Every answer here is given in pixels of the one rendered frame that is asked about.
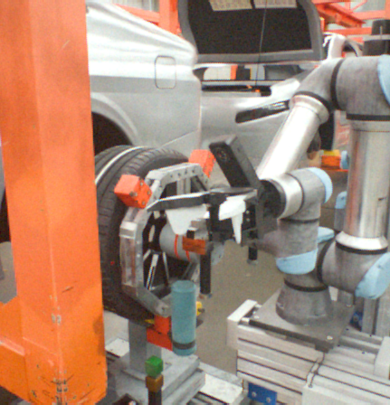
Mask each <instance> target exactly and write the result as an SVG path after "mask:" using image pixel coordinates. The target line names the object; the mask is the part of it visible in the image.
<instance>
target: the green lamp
mask: <svg viewBox="0 0 390 405"><path fill-rule="evenodd" d="M144 366H145V374H148V375H151V376H153V377H155V378H156V377H157V376H158V375H159V374H160V373H161V372H163V371H164V360H163V359H161V358H158V357H156V356H153V355H152V356H151V357H149V358H148V359H147V360H146V361H145V362H144Z"/></svg>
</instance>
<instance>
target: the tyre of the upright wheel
mask: <svg viewBox="0 0 390 405"><path fill-rule="evenodd" d="M136 147H139V148H136ZM132 148H136V149H133V150H130V151H128V150H129V149H132ZM126 151H128V152H127V153H125V154H123V155H121V156H120V157H119V158H117V159H116V160H115V161H114V162H113V163H112V164H110V166H109V167H108V168H107V169H106V170H105V171H104V173H103V174H102V176H101V177H100V179H99V180H98V182H97V183H96V195H97V212H98V227H99V243H100V274H101V289H102V305H103V309H104V308H105V311H106V310H107V311H108V312H111V313H113V314H115V315H118V316H122V317H125V318H127V319H130V320H134V321H147V320H150V319H154V318H155V315H153V314H152V313H150V312H148V310H146V309H145V308H144V307H143V306H142V305H140V304H139V303H138V302H137V301H135V300H134V299H133V298H131V297H130V296H127V294H126V292H124V291H123V287H122V284H121V282H122V276H121V273H120V269H119V233H120V226H121V224H122V221H123V219H124V216H125V213H126V210H127V208H128V206H126V204H125V203H124V202H123V201H122V200H121V199H120V198H119V197H118V196H117V195H116V194H115V193H114V190H115V188H116V186H117V185H118V183H119V180H120V178H121V177H122V175H124V174H127V175H134V176H139V177H141V178H142V180H143V181H145V177H146V176H147V175H148V173H149V172H150V171H153V170H157V169H161V168H165V167H169V166H174V165H181V164H182V163H188V162H189V160H190V159H189V158H188V157H187V156H185V155H183V154H182V153H180V152H178V151H176V150H171V149H163V148H153V147H143V146H115V147H112V148H110V149H107V150H105V151H103V152H101V153H100V154H98V155H96V156H95V157H94V164H95V179H97V178H98V176H99V175H100V173H101V172H102V170H103V169H104V168H105V167H106V166H107V165H108V164H109V163H110V162H111V161H112V160H113V159H114V158H116V157H117V156H118V155H120V154H122V153H124V152H126Z"/></svg>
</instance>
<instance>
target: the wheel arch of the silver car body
mask: <svg viewBox="0 0 390 405"><path fill-rule="evenodd" d="M91 116H92V132H93V148H94V157H95V156H96V155H98V154H100V153H101V152H103V151H105V150H107V149H110V148H112V147H115V146H135V145H134V143H133V141H132V139H131V138H130V136H129V135H128V133H127V132H126V131H125V129H124V128H123V127H122V126H121V125H120V124H119V123H118V122H117V121H115V120H114V119H113V118H111V117H109V116H108V115H106V114H104V113H102V112H99V111H98V110H94V109H92V110H91ZM8 215H9V211H8V204H7V195H6V187H5V184H4V188H3V191H2V194H1V199H0V244H1V243H5V242H8V241H10V240H11V234H10V226H9V218H8ZM0 268H1V270H2V273H3V276H4V280H5V272H4V269H3V265H2V261H1V257H0Z"/></svg>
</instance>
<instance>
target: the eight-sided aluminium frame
mask: <svg viewBox="0 0 390 405"><path fill-rule="evenodd" d="M203 169H204V168H203V167H201V166H200V165H199V164H191V163H182V164H181V165H174V166H169V167H165V168H161V169H157V170H153V171H150V172H149V173H148V175H147V176H146V177H145V181H144V182H145V183H146V184H147V186H148V187H149V188H150V189H151V191H152V194H151V196H150V198H149V200H148V202H147V204H146V207H145V209H144V210H140V209H136V208H131V207H130V209H129V211H128V214H127V216H126V218H125V219H124V220H123V221H122V224H121V226H120V233H119V236H120V247H121V267H122V282H121V284H122V287H123V291H124V292H126V294H127V296H130V297H131V298H133V299H134V300H135V301H137V302H138V303H139V304H140V305H142V306H143V307H144V308H145V309H146V310H148V312H150V313H152V314H153V315H156V316H161V317H164V318H168V317H169V316H171V297H172V294H170V295H168V296H166V297H164V298H162V299H160V300H159V299H158V298H156V297H155V296H154V295H153V294H151V293H150V292H149V291H148V290H147V289H145V287H144V284H143V255H142V231H143V229H144V227H145V226H146V224H147V221H148V219H149V217H150V215H151V213H152V212H147V207H149V206H150V204H152V203H153V202H155V201H156V200H158V198H159V196H160V194H161V193H162V191H163V189H164V187H165V185H166V184H168V183H173V182H175V181H176V180H178V179H181V180H182V179H185V178H186V177H188V176H190V180H191V184H192V185H193V187H194V188H195V189H196V191H197V192H206V191H209V190H210V189H211V187H212V186H213V185H212V183H211V182H210V180H209V178H208V177H207V175H206V174H205V173H204V172H203ZM187 280H190V282H193V283H194V284H195V285H196V297H198V296H199V291H200V264H198V263H194V265H193V267H192V269H191V271H190V274H189V276H188V278H187Z"/></svg>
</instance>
